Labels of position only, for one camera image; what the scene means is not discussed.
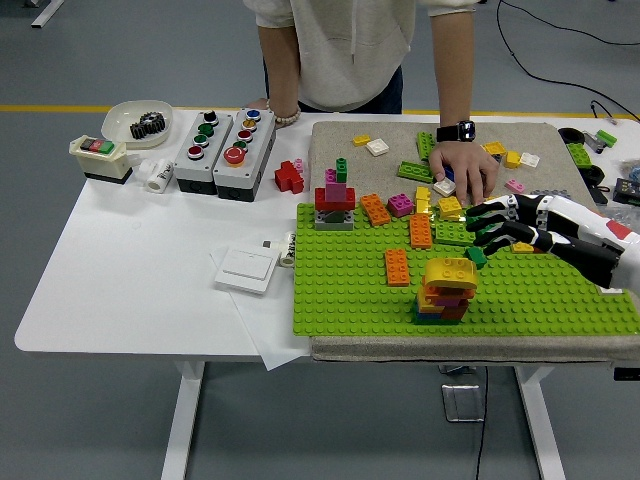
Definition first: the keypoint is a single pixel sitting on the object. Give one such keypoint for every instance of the person's left hand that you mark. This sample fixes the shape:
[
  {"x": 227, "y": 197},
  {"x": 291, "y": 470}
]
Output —
[{"x": 465, "y": 165}]

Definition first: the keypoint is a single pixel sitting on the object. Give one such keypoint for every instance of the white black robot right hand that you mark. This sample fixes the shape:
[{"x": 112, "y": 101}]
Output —
[{"x": 585, "y": 255}]

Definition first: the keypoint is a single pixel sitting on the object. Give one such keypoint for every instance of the person's right hand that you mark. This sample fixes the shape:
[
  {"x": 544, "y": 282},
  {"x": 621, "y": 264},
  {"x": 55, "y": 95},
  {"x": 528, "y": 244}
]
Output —
[{"x": 258, "y": 103}]

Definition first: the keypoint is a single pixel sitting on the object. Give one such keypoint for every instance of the yellow curved brick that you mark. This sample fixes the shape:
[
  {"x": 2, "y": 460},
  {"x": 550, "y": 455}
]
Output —
[{"x": 450, "y": 272}]

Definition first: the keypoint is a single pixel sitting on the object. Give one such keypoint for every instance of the green studded baseplate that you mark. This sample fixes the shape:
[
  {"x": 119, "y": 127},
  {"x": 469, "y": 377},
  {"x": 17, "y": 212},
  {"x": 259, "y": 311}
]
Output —
[{"x": 350, "y": 280}]

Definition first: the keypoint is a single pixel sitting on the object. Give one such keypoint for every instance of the person's right forearm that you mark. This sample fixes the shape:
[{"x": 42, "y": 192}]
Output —
[{"x": 282, "y": 70}]

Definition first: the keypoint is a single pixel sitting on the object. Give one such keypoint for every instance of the person's left forearm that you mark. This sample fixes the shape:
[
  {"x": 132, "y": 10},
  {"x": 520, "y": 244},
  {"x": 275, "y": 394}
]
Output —
[{"x": 452, "y": 75}]

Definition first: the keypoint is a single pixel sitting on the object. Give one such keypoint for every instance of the blue brick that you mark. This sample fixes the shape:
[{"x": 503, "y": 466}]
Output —
[{"x": 449, "y": 174}]

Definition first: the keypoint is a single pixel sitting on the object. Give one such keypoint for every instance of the dark grey sloped brick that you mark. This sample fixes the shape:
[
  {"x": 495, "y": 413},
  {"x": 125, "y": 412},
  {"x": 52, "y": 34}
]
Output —
[{"x": 496, "y": 158}]

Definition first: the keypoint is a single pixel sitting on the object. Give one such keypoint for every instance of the lime green long brick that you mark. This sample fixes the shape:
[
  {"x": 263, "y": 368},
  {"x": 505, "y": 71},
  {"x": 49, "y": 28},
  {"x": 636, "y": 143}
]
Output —
[
  {"x": 414, "y": 171},
  {"x": 452, "y": 234}
]

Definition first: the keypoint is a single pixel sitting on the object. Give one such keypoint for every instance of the small pink brick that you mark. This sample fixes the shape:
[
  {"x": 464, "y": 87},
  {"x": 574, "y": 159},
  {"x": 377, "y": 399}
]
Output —
[
  {"x": 514, "y": 185},
  {"x": 299, "y": 164}
]

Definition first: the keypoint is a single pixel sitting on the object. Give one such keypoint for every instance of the grey long brick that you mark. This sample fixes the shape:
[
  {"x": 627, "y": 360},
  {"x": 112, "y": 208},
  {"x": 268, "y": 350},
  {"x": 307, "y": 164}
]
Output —
[{"x": 550, "y": 192}]

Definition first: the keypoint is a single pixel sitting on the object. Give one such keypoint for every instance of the magenta brick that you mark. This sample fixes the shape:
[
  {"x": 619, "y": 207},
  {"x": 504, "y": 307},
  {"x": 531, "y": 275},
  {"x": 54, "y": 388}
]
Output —
[{"x": 400, "y": 205}]

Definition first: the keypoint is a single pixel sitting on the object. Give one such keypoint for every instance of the orange long brick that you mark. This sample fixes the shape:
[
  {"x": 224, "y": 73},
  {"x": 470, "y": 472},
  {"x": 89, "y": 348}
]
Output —
[
  {"x": 421, "y": 231},
  {"x": 375, "y": 209},
  {"x": 397, "y": 267}
]

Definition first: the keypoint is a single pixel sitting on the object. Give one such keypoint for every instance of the red brick cluster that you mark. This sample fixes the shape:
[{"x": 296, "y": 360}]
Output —
[{"x": 287, "y": 177}]

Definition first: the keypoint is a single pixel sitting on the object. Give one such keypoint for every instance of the small dark green brick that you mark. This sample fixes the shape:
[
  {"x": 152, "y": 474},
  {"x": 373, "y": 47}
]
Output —
[{"x": 476, "y": 259}]

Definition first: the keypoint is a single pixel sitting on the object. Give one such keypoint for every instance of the small flat yellow brick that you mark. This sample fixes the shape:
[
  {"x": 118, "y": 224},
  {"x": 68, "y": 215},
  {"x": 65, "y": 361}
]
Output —
[{"x": 361, "y": 140}]

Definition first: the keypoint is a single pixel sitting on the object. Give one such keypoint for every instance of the small lime green brick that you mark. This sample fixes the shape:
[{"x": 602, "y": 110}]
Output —
[{"x": 606, "y": 136}]

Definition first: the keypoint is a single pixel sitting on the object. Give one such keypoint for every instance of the grey red pink brick tower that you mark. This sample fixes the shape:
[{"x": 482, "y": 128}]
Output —
[{"x": 335, "y": 200}]

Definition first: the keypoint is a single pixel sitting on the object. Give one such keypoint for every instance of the multicoloured brick stack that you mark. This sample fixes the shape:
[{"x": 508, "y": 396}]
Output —
[{"x": 440, "y": 310}]

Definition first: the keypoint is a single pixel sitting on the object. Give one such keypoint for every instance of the black wristwatch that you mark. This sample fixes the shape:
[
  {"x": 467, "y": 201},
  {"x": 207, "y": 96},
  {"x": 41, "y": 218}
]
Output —
[{"x": 457, "y": 131}]

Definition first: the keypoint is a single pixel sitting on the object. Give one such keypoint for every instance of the grey emergency-stop button box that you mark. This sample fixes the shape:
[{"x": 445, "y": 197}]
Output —
[{"x": 260, "y": 145}]

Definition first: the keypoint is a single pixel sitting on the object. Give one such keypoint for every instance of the clear bag of parts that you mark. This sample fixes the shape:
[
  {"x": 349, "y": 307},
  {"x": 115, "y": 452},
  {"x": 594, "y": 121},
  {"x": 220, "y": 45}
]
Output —
[{"x": 627, "y": 210}]

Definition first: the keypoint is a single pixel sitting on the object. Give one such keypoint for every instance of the small black part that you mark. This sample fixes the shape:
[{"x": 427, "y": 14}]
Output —
[{"x": 597, "y": 194}]

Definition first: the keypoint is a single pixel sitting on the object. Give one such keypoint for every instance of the black electronic device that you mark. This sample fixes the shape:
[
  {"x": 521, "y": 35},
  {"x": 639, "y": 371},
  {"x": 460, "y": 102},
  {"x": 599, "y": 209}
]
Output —
[{"x": 627, "y": 190}]

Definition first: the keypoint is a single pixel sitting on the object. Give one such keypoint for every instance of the clear bag blue parts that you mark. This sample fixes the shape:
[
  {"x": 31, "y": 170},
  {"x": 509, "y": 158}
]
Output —
[{"x": 632, "y": 169}]

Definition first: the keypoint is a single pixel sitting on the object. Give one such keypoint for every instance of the grey four-button box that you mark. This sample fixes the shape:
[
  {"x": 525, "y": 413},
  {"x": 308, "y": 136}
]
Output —
[{"x": 187, "y": 172}]

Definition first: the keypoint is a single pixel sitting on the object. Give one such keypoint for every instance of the grey-brown mat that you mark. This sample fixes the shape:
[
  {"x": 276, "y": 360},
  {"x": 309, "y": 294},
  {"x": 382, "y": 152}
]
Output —
[{"x": 350, "y": 145}]

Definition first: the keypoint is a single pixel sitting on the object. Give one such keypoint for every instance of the dark metal gear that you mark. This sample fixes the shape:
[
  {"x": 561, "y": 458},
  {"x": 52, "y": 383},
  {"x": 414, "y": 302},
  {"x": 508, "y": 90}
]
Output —
[
  {"x": 140, "y": 129},
  {"x": 152, "y": 120}
]

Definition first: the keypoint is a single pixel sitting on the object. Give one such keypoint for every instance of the grey metal piece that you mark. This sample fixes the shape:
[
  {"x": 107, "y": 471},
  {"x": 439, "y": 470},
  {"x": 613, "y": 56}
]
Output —
[{"x": 592, "y": 141}]

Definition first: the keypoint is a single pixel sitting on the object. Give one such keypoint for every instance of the person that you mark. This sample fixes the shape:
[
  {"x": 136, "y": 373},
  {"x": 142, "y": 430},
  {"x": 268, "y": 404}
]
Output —
[{"x": 360, "y": 50}]

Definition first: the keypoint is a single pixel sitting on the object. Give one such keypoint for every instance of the white plastic pipe fitting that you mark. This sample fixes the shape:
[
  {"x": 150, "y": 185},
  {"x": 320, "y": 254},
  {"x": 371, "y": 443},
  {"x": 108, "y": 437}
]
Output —
[{"x": 160, "y": 175}]

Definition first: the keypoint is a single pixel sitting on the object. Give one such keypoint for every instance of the black control box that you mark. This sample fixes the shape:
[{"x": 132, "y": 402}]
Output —
[{"x": 627, "y": 374}]

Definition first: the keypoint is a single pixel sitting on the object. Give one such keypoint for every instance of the white plastic dish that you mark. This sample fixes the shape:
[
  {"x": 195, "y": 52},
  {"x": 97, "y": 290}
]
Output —
[{"x": 117, "y": 120}]

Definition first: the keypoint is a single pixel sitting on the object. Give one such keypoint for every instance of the white printed cylinder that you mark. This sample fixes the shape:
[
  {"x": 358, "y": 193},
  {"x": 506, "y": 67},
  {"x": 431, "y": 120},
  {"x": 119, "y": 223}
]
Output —
[{"x": 287, "y": 250}]

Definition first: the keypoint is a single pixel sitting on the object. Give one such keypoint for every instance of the white table leg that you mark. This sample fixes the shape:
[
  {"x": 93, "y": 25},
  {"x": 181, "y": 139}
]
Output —
[
  {"x": 542, "y": 425},
  {"x": 182, "y": 420}
]

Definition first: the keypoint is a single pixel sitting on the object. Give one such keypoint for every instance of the metal floor plate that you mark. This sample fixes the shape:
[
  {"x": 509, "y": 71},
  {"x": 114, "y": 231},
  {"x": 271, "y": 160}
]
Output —
[{"x": 462, "y": 402}]

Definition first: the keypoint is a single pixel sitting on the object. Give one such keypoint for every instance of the white furniture foot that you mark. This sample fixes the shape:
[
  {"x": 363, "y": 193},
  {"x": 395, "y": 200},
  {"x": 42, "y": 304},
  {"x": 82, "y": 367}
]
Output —
[{"x": 47, "y": 12}]

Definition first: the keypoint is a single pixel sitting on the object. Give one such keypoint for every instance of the white paper sheet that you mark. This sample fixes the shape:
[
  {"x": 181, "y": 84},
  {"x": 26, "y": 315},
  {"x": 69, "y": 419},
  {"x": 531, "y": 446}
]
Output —
[{"x": 270, "y": 345}]

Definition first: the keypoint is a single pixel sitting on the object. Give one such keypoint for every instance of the cream red-green switch box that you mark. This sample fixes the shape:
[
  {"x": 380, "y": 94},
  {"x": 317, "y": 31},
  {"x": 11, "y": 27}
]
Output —
[{"x": 100, "y": 162}]

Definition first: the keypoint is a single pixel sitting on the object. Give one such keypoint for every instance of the white wall switch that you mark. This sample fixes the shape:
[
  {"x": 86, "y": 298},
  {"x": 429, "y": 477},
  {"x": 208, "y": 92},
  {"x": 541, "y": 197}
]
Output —
[{"x": 245, "y": 272}]

